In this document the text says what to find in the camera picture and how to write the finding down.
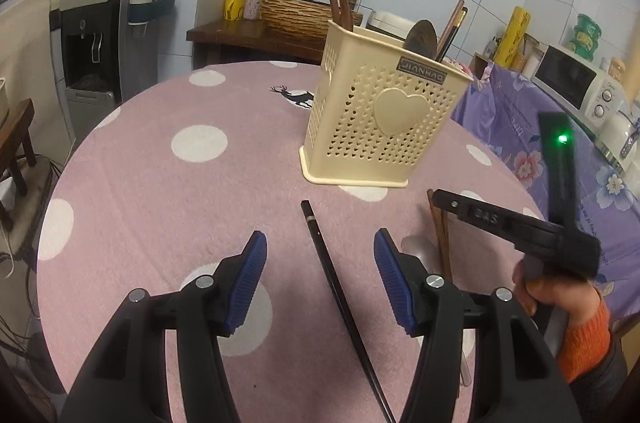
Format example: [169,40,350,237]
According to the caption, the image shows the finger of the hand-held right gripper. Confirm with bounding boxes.
[431,189,475,222]

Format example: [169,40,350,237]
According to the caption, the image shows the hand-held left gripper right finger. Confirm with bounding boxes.
[373,228,571,423]

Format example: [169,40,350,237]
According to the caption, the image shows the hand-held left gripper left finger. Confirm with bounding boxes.
[59,230,268,423]

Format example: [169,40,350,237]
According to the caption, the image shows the cream plastic utensil holder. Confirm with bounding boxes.
[299,20,475,189]

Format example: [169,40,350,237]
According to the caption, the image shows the brown-handled metal spoon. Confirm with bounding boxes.
[405,19,439,54]

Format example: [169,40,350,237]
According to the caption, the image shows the person's right forearm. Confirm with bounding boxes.
[552,298,631,423]

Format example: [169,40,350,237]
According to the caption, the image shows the person's right hand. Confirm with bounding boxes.
[512,260,601,329]

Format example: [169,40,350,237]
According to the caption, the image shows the purple floral cloth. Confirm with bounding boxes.
[450,58,640,304]

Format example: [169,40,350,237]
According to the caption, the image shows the white microwave oven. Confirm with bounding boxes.
[530,43,626,129]

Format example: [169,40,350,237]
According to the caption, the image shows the pink polka dot tablecloth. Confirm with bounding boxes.
[36,60,551,423]

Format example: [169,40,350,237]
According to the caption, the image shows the amber lidded jar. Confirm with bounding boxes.
[607,57,627,86]

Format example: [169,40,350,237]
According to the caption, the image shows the small wooden box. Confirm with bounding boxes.
[470,52,496,79]

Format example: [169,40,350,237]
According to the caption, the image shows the stacked green containers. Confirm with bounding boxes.
[570,13,601,56]

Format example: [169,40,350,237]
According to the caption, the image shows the yellow roll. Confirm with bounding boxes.
[495,6,532,69]

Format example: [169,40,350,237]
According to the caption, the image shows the white rice cooker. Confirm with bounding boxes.
[366,10,426,41]

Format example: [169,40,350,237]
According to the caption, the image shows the dark wooden cabinet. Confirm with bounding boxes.
[186,19,326,69]

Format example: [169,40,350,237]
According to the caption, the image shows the woven brown basin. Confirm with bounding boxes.
[260,0,371,44]

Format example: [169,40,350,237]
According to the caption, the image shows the dark wooden stool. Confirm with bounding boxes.
[0,98,38,231]

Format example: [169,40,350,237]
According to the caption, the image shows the blue cup holder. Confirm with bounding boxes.
[126,0,177,25]

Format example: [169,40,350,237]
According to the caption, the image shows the grey water dispenser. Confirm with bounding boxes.
[49,0,131,144]

